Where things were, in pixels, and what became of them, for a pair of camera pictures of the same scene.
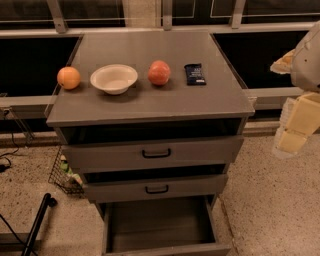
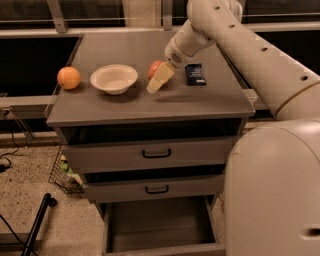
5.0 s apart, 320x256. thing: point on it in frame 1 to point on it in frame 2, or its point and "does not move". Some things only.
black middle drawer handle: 157,192 does not move
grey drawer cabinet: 150,118 does not move
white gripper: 308,65 to 175,53
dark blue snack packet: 194,74 does not move
